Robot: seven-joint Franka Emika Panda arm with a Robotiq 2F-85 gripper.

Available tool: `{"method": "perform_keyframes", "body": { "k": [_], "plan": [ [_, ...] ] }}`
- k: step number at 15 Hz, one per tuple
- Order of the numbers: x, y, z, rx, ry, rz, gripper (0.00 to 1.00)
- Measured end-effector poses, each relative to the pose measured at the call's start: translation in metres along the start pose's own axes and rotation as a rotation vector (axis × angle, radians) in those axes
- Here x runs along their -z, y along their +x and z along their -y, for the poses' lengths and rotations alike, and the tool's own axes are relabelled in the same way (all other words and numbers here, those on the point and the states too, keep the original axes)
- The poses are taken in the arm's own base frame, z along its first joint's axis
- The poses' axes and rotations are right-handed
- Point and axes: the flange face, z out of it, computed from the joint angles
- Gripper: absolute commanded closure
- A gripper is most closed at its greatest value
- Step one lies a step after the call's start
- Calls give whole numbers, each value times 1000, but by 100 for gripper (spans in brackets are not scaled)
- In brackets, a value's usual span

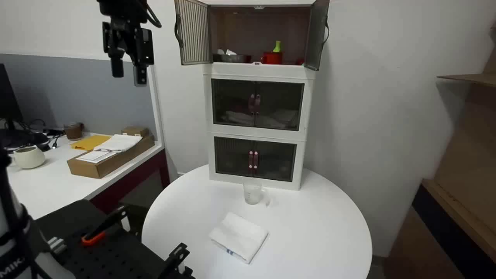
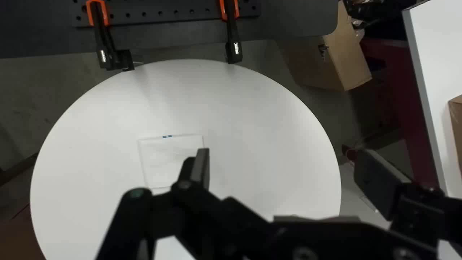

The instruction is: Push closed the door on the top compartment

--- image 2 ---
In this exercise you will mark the brown cardboard box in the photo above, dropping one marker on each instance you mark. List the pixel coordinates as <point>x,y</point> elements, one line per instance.
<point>334,60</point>

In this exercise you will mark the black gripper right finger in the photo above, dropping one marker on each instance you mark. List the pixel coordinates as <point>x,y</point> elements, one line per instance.
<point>381,180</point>

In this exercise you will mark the white folded cloth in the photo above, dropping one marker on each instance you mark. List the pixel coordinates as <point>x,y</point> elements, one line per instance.
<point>163,157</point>

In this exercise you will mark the left orange black clamp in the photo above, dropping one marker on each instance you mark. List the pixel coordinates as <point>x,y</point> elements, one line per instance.
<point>109,56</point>

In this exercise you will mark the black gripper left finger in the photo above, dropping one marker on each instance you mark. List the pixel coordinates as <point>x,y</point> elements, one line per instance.
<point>194,173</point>

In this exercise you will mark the orange black clamp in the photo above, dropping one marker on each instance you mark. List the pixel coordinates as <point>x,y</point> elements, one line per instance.
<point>230,13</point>
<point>109,56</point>

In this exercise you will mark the right orange black clamp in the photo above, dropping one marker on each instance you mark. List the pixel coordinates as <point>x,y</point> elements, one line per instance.
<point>230,13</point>

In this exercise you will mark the shallow cardboard tray with papers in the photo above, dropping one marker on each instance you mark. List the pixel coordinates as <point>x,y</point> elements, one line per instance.
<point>456,109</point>

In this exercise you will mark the white side desk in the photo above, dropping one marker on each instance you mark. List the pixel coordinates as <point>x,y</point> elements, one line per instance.
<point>435,36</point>

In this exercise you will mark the black perforated mounting board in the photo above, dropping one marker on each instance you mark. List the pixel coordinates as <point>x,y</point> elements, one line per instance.
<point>139,11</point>

